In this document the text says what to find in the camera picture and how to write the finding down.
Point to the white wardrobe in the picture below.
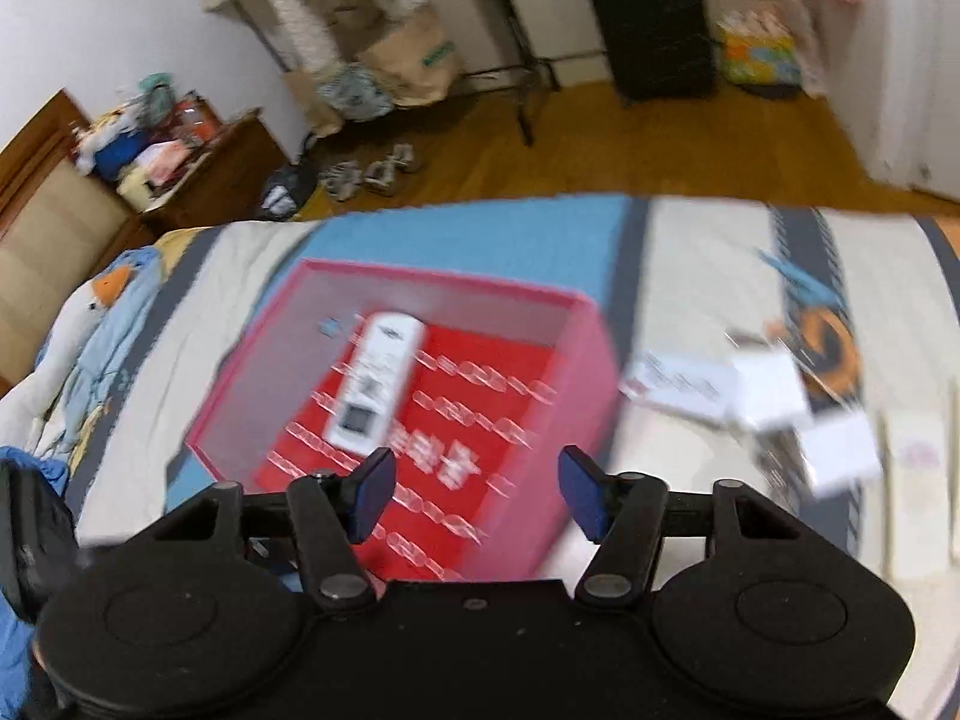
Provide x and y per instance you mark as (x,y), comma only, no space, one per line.
(555,15)

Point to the light blue garment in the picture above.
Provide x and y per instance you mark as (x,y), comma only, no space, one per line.
(124,345)

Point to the white printed box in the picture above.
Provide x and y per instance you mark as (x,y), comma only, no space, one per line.
(675,386)

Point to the brown paper bag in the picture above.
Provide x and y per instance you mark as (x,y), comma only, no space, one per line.
(412,56)

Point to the small white box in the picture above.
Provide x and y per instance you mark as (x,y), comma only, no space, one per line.
(772,390)
(840,454)

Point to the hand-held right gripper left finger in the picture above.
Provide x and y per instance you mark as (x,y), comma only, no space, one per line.
(373,491)

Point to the wooden nightstand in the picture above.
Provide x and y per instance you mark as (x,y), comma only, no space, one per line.
(225,172)

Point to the black suitcase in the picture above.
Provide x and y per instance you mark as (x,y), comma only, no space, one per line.
(652,22)

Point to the black bag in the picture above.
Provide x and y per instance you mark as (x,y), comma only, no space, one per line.
(289,191)

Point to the white goose plush toy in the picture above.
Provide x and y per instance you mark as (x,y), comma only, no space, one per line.
(71,330)

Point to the wooden padded bed headboard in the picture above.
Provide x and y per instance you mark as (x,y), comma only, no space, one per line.
(52,240)

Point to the hanging patterned garment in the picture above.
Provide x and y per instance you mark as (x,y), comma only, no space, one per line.
(300,0)

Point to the patterned cloth bag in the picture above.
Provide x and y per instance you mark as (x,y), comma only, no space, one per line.
(352,94)

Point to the red storage box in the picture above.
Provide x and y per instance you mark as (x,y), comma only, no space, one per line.
(525,375)

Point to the black clothes rack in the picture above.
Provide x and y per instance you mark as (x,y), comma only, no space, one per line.
(525,82)

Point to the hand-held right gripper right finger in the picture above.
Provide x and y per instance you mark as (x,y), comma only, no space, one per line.
(581,495)

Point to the pile of clutter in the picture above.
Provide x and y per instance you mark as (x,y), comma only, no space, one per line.
(150,150)

